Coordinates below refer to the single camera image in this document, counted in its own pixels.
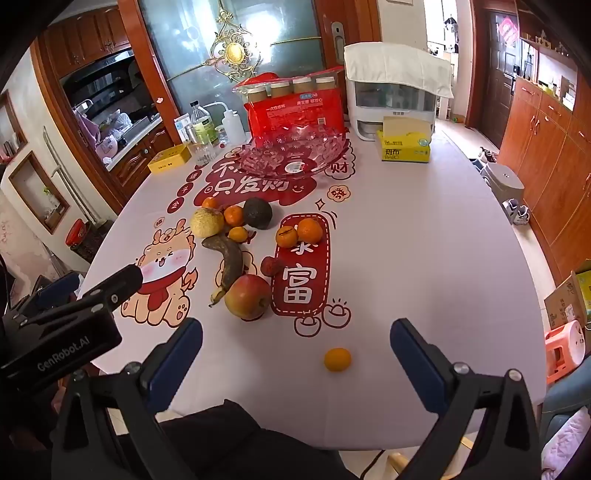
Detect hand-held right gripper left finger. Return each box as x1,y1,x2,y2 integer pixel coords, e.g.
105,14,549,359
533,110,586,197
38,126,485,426
51,318,204,480

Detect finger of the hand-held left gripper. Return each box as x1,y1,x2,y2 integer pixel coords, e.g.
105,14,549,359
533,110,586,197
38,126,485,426
21,271,83,315
2,264,145,340

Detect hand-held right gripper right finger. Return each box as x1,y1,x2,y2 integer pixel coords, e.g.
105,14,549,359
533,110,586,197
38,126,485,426
389,318,543,480

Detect red apple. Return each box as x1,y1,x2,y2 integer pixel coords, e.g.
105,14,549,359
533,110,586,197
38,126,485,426
224,274,273,320

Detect yellow pear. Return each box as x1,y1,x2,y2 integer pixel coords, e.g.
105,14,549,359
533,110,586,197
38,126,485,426
191,208,225,239

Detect overripe brown banana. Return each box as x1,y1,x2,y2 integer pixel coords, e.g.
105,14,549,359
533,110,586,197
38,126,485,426
201,235,245,308

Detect dark avocado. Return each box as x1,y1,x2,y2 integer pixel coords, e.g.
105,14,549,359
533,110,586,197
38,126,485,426
243,197,274,230

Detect pink glass fruit bowl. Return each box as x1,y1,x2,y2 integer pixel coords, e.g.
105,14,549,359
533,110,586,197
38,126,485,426
238,126,350,180

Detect red round container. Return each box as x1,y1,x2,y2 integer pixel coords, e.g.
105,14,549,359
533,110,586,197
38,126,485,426
65,219,89,248

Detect person's dark clothed legs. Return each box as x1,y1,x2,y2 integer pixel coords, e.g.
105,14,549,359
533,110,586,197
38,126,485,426
154,401,354,480

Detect printed red and white tablecloth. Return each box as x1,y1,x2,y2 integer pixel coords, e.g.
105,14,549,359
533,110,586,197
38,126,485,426
78,134,548,450

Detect yellow tin box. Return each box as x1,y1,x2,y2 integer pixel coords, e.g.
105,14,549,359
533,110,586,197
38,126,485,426
148,143,192,174

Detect wooden kitchen lower cabinets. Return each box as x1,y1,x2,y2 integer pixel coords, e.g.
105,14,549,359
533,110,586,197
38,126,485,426
108,117,181,190

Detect wooden kitchen cabinets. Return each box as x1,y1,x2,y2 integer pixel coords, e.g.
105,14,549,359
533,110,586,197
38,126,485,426
108,117,181,190
39,4,134,77

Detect pink plastic stool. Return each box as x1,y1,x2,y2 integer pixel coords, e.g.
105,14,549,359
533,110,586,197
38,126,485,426
545,320,586,387

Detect pink plastic bag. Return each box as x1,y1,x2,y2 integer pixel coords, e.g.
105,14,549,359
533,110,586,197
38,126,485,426
76,108,132,160

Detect blue chair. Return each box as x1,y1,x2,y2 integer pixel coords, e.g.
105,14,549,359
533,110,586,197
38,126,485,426
540,367,591,444

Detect ribbed glass jar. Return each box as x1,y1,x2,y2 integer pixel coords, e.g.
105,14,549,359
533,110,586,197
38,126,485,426
193,141,217,167

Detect cardboard box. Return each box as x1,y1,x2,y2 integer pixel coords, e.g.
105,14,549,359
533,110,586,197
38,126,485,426
544,270,591,330

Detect white paper box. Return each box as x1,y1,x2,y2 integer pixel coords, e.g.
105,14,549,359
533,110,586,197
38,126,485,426
174,113,194,144

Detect pink quilted cloth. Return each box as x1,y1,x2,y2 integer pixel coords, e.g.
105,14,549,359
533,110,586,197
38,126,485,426
540,408,591,480

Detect clear bottle with green label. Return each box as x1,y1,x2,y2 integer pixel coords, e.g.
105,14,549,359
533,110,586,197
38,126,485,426
190,102,218,147

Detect grey sneakers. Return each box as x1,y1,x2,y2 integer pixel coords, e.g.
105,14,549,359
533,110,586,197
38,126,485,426
502,198,530,225

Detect white plastic bottle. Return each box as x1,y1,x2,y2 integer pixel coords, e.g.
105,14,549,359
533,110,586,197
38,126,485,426
221,110,245,146

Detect black range hood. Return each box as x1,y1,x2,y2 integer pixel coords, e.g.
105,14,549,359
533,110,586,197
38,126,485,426
60,51,155,123

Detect grey round stool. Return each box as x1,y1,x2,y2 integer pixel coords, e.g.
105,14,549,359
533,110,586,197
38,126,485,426
480,161,526,200

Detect yellow tissue box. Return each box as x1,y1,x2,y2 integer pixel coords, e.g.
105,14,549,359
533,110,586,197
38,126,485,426
376,115,431,163

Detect red paper cup package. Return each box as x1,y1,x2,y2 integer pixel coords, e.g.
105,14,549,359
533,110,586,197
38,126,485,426
232,65,346,139

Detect glass sliding door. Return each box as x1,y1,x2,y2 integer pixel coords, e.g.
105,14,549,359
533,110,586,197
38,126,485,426
117,0,384,153

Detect white countertop appliance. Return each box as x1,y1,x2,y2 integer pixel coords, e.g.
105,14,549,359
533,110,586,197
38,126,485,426
347,78,437,141

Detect wooden kitchen upper cabinets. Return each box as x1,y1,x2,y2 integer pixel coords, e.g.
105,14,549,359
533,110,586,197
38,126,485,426
39,4,134,77

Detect brown entrance door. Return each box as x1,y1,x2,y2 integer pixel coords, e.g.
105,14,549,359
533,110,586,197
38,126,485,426
480,9,522,148

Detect white cloth cover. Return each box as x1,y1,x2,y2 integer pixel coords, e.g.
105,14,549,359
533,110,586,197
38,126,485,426
344,42,455,99

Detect wooden framed wall niche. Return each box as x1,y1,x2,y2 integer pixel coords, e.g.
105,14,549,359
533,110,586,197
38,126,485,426
8,151,71,234

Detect wooden wall cabinet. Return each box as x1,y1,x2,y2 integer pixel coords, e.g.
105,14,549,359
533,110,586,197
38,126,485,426
496,74,591,282

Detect wooden wall shelf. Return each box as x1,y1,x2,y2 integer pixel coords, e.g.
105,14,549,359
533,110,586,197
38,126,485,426
519,25,580,109

